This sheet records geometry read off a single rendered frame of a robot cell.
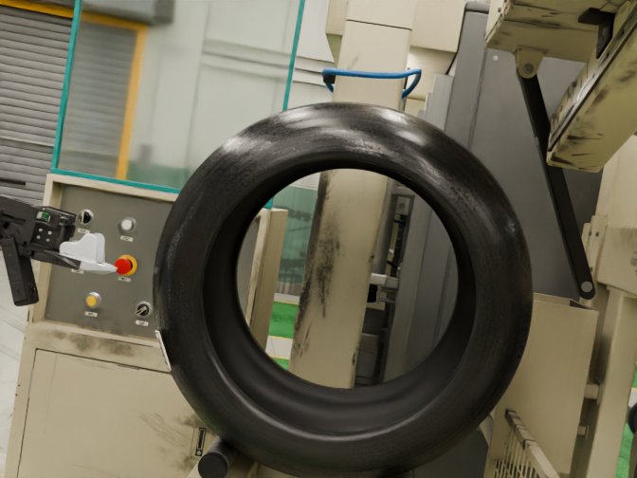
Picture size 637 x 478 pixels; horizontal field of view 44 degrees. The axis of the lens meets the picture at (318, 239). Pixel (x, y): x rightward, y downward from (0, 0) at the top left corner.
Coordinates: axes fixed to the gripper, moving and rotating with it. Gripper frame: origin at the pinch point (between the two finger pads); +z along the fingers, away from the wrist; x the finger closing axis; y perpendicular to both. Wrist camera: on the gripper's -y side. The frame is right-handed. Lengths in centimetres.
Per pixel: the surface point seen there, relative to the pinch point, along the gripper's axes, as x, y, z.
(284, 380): 15.7, -12.3, 31.8
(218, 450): -9.8, -18.9, 26.5
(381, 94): 25, 43, 33
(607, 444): 20, -7, 91
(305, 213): 900, -15, -52
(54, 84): 842, 53, -394
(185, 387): -9.6, -11.4, 19.1
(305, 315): 25.5, -1.4, 31.5
